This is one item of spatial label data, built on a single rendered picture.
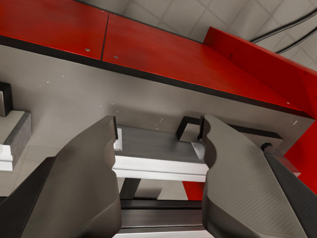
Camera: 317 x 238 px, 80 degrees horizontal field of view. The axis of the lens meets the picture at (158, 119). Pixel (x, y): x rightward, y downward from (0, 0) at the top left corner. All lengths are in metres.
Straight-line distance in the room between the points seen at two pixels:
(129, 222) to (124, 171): 0.23
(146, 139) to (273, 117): 0.34
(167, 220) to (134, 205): 0.11
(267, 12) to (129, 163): 1.36
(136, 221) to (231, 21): 1.24
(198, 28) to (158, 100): 0.97
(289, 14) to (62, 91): 1.50
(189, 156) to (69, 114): 0.27
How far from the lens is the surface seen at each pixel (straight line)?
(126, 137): 0.41
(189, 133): 0.45
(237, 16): 1.44
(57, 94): 0.41
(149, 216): 0.62
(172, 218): 0.64
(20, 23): 0.54
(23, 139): 0.43
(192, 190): 1.17
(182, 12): 1.29
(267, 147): 0.58
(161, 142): 0.43
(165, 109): 0.43
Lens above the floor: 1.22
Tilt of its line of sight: 53 degrees down
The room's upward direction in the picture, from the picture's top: 162 degrees clockwise
